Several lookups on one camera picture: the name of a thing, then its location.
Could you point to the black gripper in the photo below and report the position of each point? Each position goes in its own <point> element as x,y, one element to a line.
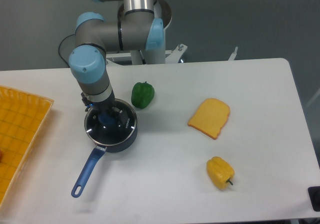
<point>120,116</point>

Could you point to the glass pot lid blue knob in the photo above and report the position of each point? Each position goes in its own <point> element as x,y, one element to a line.
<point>105,132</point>

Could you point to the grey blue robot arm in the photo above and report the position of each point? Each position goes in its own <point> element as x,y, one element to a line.
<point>140,28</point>

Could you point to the green bell pepper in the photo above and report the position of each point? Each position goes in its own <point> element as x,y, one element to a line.
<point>142,95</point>

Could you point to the yellow woven basket tray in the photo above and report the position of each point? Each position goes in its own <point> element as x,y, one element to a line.
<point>22,115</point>

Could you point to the toast bread slice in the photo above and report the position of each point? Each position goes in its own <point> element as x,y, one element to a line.
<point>210,117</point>

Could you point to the yellow bell pepper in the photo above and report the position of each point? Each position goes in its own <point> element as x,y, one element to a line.
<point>220,172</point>

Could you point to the black device at table edge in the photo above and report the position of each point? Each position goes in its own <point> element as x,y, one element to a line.
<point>314,195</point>

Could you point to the blue saucepan with handle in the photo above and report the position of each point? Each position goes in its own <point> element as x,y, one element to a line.
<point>95,156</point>

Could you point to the white table bracket right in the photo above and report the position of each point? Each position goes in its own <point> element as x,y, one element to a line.
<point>233,54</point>

